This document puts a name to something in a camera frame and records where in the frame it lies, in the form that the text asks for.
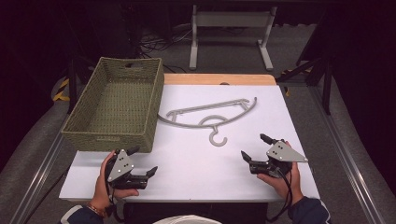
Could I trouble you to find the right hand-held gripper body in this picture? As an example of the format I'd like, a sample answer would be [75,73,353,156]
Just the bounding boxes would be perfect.
[248,140,309,179]

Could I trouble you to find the black metal stand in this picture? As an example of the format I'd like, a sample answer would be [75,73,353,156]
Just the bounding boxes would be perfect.
[66,55,98,115]
[275,55,332,116]

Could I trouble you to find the black floor cables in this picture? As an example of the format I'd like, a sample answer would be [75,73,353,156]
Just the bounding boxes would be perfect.
[138,26,194,75]

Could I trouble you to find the red bead bracelet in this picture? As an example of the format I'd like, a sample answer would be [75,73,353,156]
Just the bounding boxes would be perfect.
[86,203,106,217]

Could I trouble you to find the person's white cap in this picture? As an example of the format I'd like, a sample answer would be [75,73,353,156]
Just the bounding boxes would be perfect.
[152,214,222,224]

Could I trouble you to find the grey plastic clothes hanger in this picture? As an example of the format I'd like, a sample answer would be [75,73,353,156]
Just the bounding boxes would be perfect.
[157,96,258,147]

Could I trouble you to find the green woven basket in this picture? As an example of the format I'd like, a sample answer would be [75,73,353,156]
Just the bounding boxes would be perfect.
[61,56,165,154]

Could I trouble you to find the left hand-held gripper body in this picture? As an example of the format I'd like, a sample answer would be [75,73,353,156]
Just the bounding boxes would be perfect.
[106,148,149,190]

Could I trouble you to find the person's left hand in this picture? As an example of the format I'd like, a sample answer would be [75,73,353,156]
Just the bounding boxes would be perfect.
[92,150,140,211]

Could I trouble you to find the metal floor rail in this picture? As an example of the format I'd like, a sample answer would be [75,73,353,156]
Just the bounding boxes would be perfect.
[307,85,385,224]
[8,132,68,224]

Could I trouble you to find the yellow black hazard tape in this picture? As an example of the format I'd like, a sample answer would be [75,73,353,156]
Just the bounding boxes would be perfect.
[51,77,71,103]

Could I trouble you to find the white metal table frame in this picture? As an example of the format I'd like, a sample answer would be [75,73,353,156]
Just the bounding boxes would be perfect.
[189,4,278,72]

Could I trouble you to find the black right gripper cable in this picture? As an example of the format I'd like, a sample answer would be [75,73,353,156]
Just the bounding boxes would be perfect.
[265,169,294,223]

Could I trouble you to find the white table cover board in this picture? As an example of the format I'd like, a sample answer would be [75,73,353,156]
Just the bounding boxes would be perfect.
[59,84,320,203]

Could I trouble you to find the person's right hand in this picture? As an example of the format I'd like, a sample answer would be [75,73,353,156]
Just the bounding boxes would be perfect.
[256,161,304,204]

